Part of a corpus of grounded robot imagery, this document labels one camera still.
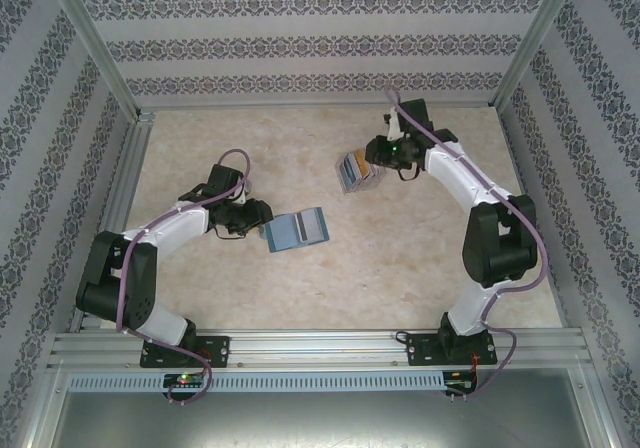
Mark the aluminium table side rail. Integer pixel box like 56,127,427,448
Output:
67,112,156,334

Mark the blue striped credit card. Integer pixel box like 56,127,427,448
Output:
339,156,362,192

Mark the aluminium frame leg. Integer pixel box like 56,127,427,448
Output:
19,365,71,448
582,365,624,448

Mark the clear acrylic card stand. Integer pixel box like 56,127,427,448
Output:
333,150,386,194

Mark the aluminium corner post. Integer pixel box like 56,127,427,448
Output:
47,0,144,119
492,0,586,114

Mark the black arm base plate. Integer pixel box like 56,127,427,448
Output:
405,334,499,368
139,335,231,369

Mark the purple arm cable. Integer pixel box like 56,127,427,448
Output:
114,148,254,410
385,87,547,405

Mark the wide aluminium mounting rail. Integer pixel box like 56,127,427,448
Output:
47,330,594,370

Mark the teal leather card holder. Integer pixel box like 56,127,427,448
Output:
263,206,331,254

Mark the small circuit board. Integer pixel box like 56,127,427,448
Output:
163,373,207,388
446,371,479,394

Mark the grey metal panel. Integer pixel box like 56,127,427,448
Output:
49,390,601,448

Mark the slotted grey cable duct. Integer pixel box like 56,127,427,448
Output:
67,371,446,392

